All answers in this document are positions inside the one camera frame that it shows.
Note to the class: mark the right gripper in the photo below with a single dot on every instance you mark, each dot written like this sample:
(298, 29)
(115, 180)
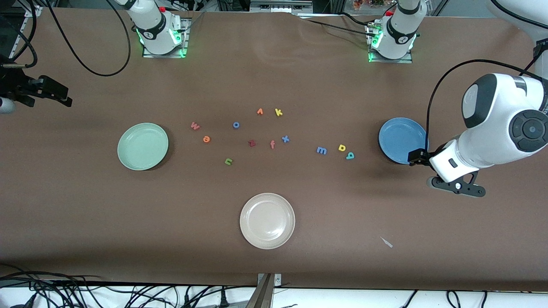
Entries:
(17, 84)

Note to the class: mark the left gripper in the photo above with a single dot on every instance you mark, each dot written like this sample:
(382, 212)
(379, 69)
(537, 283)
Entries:
(420, 157)

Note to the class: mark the blue foam letter m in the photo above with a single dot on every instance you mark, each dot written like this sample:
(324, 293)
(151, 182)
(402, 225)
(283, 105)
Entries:
(321, 150)

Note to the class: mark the pink foam letter w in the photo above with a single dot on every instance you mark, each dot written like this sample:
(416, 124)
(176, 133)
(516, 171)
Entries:
(195, 125)

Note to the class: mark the blue round plate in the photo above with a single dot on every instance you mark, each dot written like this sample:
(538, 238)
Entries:
(398, 139)

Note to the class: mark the small white paper scrap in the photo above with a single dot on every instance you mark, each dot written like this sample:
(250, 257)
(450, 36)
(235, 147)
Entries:
(386, 242)

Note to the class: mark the light green round plate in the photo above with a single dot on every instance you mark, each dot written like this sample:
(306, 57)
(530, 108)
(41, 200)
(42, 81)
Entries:
(142, 146)

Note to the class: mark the beige round plate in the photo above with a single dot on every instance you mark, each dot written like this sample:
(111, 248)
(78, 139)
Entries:
(267, 221)

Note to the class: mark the brown table cover mat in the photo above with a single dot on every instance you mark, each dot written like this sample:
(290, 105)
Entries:
(274, 77)

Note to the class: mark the grey equipment box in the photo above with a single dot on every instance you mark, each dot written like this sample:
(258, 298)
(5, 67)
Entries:
(278, 5)

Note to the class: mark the aluminium frame rail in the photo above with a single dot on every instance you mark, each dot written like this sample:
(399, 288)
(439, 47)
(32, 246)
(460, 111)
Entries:
(36, 10)

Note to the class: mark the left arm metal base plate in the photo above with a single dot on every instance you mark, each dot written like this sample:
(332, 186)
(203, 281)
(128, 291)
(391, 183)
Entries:
(391, 61)

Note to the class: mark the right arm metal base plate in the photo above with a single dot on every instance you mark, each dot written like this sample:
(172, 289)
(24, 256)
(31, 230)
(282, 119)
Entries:
(165, 55)

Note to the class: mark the metal bracket at table edge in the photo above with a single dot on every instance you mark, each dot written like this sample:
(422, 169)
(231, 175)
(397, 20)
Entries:
(265, 293)

